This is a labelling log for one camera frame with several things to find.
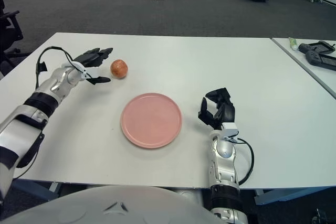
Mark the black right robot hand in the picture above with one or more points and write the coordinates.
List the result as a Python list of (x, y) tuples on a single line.
[(228, 112)]

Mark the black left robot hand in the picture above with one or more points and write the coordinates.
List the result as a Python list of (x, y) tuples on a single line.
[(92, 57)]

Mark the red apple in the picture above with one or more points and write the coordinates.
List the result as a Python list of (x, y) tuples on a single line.
[(119, 69)]

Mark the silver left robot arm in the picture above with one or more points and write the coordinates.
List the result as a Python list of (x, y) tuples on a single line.
[(39, 103)]

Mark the pink round plate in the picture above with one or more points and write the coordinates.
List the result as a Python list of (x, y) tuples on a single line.
[(151, 120)]

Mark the black office chair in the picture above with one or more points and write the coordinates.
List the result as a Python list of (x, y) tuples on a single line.
[(8, 30)]

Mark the green tube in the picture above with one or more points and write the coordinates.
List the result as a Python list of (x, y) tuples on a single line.
[(293, 43)]

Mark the black handheld remote controller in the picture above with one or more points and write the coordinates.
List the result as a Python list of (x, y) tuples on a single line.
[(307, 48)]

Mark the black controller with screen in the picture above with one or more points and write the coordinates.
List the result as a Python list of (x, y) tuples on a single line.
[(316, 58)]

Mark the small black floor object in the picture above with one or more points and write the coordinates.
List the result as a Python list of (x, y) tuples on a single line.
[(319, 217)]

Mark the grey robot torso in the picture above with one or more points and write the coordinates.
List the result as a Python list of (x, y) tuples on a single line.
[(118, 205)]

